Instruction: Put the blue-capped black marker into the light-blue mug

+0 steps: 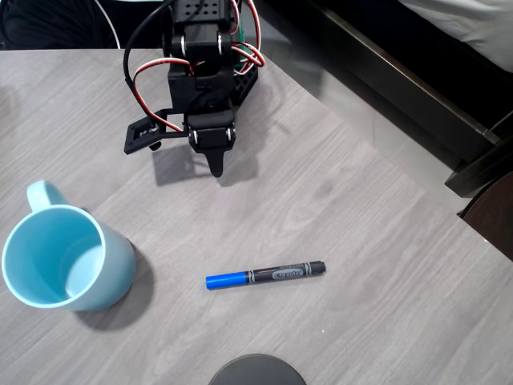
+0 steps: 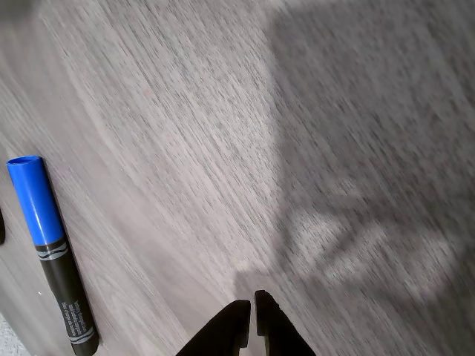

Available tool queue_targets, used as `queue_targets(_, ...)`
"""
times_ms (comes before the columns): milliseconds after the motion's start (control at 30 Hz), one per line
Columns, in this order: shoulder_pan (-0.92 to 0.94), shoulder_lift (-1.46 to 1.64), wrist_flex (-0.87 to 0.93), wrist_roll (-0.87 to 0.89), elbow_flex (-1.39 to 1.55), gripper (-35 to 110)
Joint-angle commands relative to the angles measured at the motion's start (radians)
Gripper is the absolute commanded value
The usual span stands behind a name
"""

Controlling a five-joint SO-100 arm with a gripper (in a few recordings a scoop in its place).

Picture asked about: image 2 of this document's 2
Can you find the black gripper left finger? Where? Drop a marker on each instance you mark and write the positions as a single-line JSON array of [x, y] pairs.
[[222, 330]]

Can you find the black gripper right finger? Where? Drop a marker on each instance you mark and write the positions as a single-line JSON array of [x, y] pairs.
[[278, 330]]

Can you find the blue and black marker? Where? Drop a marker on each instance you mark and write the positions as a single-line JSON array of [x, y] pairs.
[[37, 200]]

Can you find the round black object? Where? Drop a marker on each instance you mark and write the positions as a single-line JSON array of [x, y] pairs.
[[1, 226]]

